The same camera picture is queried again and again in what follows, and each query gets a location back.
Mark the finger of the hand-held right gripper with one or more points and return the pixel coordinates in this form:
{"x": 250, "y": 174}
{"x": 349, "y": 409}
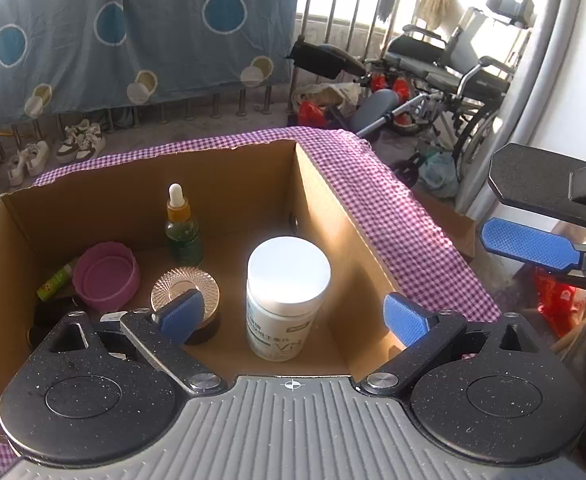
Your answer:
{"x": 528, "y": 175}
{"x": 528, "y": 242}

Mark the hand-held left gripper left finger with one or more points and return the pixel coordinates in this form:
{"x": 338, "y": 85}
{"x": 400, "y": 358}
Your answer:
{"x": 183, "y": 317}

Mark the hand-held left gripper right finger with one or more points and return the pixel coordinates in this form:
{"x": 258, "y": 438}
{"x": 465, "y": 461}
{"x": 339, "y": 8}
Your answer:
{"x": 405, "y": 320}

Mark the gold lid glass jar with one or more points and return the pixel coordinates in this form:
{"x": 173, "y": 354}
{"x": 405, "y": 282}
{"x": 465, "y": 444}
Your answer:
{"x": 183, "y": 280}

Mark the green dropper bottle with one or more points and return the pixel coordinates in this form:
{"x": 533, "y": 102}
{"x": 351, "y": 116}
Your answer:
{"x": 183, "y": 240}

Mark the pink collapsible bowl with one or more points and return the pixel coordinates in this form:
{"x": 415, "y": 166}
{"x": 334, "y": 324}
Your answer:
{"x": 105, "y": 285}

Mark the white pill bottle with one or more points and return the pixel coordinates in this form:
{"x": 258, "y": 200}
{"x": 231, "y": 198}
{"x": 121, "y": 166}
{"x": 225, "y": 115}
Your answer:
{"x": 288, "y": 270}

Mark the green lip balm tube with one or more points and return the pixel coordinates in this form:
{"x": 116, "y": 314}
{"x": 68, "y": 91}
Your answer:
{"x": 55, "y": 285}

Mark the black tape roll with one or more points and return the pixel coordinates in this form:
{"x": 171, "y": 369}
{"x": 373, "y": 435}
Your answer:
{"x": 48, "y": 312}

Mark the brown cardboard box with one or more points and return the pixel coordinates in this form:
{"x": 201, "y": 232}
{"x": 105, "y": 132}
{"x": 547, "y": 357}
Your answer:
{"x": 98, "y": 210}

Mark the red plastic bag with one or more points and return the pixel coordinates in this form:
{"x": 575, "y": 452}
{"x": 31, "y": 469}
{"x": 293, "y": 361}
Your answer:
{"x": 555, "y": 300}
{"x": 310, "y": 114}

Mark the flat cardboard sheet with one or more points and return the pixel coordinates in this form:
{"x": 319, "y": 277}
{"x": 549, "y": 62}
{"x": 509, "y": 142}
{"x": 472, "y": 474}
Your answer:
{"x": 455, "y": 230}

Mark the light blue plastic bag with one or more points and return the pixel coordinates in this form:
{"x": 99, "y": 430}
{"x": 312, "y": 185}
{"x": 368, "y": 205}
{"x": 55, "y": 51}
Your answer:
{"x": 438, "y": 175}

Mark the purple checkered tablecloth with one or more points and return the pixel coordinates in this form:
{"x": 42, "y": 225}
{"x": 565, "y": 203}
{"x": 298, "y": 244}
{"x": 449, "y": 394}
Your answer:
{"x": 398, "y": 200}

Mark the wheelchair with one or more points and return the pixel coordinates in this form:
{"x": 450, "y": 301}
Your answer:
{"x": 448, "y": 75}

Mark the beige hanging cloth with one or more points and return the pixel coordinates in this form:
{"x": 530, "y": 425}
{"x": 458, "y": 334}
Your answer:
{"x": 438, "y": 5}

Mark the white and dark sneaker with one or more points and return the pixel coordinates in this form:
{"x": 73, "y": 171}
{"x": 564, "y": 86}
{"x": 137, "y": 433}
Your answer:
{"x": 93, "y": 142}
{"x": 70, "y": 142}

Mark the beige cloth bag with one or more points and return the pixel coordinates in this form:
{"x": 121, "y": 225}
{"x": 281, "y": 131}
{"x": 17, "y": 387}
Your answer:
{"x": 333, "y": 97}

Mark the black padded legrest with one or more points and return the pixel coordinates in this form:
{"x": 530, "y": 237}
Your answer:
{"x": 323, "y": 60}

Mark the metal railing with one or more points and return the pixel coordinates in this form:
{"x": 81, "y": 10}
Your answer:
{"x": 338, "y": 15}

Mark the blue blanket with circles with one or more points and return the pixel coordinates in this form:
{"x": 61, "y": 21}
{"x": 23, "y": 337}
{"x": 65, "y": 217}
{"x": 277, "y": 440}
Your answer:
{"x": 123, "y": 60}

